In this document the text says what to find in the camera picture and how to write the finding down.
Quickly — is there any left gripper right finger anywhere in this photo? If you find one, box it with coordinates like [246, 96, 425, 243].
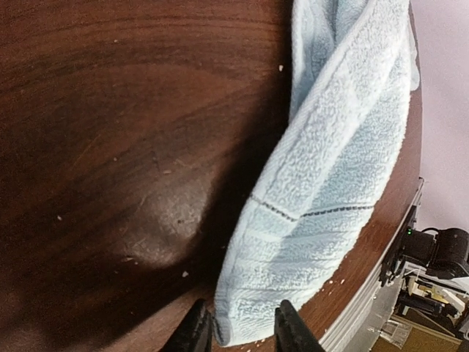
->
[274, 300, 325, 352]

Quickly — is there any front aluminium rail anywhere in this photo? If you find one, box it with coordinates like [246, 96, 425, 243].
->
[320, 177, 424, 351]

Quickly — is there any light blue towel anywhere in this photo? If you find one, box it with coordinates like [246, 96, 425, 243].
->
[215, 1, 418, 347]

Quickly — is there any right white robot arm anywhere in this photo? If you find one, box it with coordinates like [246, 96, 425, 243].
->
[399, 227, 468, 280]

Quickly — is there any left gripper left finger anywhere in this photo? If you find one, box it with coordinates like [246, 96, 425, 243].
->
[160, 298, 213, 352]

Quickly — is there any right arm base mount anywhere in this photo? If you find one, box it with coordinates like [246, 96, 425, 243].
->
[379, 225, 413, 287]

